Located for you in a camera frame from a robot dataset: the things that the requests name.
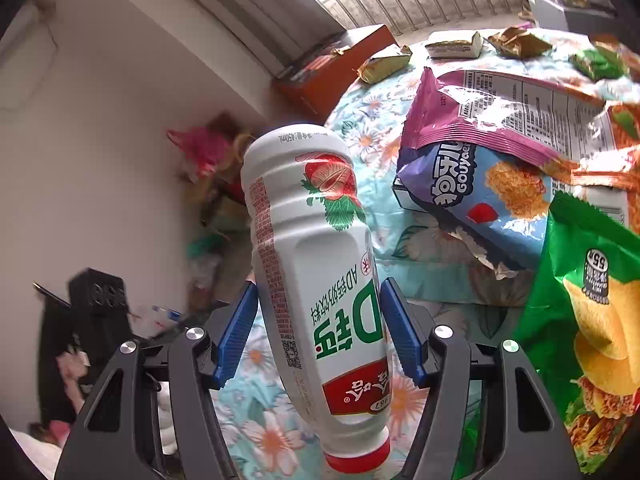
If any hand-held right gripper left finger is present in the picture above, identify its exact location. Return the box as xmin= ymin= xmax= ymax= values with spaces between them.
xmin=54 ymin=280 xmax=260 ymax=480

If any white gold small packet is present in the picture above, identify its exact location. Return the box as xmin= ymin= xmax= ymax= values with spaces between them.
xmin=425 ymin=30 xmax=483 ymax=60

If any orange cardboard box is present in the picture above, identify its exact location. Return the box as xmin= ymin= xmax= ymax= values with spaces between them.
xmin=274 ymin=24 xmax=398 ymax=116

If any black plastic crate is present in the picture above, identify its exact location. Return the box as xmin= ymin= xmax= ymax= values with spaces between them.
xmin=67 ymin=267 xmax=128 ymax=326

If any gold green small wrapper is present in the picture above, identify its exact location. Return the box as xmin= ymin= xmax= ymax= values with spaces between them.
xmin=357 ymin=45 xmax=413 ymax=85

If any orange snack bag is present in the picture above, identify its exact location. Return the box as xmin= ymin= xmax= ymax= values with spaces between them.
xmin=545 ymin=100 xmax=640 ymax=186

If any crumpled gold wrapper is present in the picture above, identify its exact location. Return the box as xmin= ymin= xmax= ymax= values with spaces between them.
xmin=487 ymin=26 xmax=553 ymax=58

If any white red-capped drink bottle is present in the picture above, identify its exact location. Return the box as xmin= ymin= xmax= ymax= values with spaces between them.
xmin=241 ymin=124 xmax=392 ymax=473

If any teal floral blanket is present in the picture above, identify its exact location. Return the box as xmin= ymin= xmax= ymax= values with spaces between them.
xmin=210 ymin=25 xmax=640 ymax=480

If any blue snack bag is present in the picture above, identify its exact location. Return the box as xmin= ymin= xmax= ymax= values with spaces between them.
xmin=395 ymin=142 xmax=556 ymax=271

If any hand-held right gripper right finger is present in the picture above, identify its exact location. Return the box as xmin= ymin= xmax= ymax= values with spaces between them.
xmin=378 ymin=276 xmax=583 ymax=480

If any green potato chip bag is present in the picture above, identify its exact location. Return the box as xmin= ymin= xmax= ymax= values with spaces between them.
xmin=515 ymin=192 xmax=640 ymax=476

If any purple snack bag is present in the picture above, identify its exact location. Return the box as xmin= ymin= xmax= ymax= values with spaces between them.
xmin=400 ymin=66 xmax=616 ymax=171

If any crumpled green wrapper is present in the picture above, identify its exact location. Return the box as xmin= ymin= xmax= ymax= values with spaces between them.
xmin=570 ymin=47 xmax=631 ymax=81

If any pink plastic bag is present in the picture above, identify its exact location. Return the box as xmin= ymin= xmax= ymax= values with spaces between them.
xmin=167 ymin=112 xmax=251 ymax=181

